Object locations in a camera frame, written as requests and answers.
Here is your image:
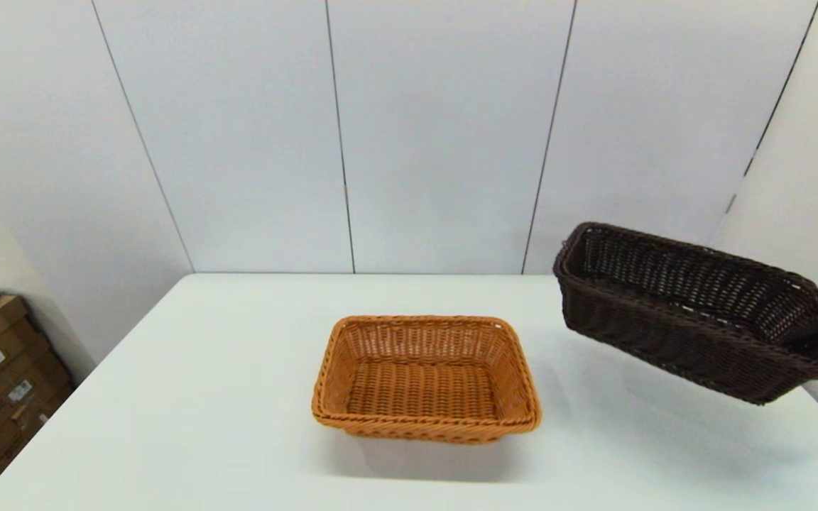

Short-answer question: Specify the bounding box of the dark brown wicker basket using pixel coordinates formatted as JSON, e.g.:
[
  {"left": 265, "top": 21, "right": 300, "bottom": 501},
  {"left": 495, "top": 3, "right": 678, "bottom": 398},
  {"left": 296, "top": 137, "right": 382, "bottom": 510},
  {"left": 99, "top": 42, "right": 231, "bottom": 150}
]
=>
[{"left": 553, "top": 222, "right": 818, "bottom": 406}]

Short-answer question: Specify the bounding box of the orange wicker basket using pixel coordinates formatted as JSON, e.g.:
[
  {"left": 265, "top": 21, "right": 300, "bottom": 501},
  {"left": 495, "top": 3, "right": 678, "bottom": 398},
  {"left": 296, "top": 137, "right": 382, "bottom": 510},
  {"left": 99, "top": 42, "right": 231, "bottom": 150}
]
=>
[{"left": 311, "top": 315, "right": 543, "bottom": 445}]

